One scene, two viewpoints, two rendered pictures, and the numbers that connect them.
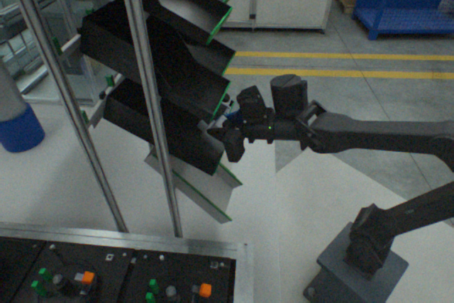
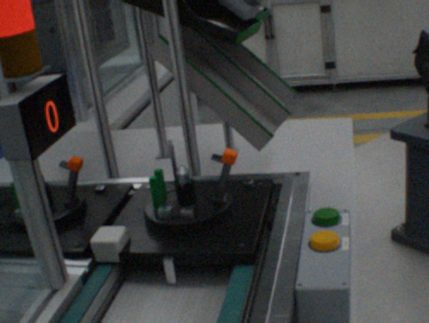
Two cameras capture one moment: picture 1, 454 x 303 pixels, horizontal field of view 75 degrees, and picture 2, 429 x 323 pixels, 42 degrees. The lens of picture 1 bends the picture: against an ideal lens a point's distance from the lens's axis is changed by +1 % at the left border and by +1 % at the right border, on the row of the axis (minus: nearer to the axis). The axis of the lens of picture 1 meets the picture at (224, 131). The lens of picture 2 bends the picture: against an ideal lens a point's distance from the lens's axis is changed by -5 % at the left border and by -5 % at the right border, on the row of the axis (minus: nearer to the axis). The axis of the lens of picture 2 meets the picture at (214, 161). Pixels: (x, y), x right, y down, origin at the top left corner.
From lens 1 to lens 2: 65 cm
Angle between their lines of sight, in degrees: 20
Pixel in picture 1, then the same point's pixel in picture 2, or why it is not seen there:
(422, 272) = not seen: outside the picture
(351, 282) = not seen: outside the picture
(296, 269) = (381, 221)
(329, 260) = (406, 129)
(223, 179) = (261, 110)
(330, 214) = not seen: outside the picture
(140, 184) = (141, 174)
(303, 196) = (396, 163)
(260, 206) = (329, 176)
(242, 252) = (292, 178)
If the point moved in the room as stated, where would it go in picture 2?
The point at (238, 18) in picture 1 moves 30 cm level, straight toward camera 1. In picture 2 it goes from (307, 71) to (307, 80)
